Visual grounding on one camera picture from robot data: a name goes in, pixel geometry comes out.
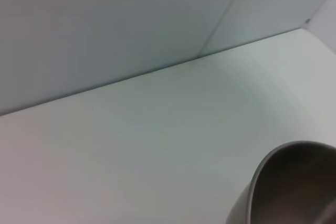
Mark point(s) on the stainless steel mixing bowl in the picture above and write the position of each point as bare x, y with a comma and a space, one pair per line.
294, 187

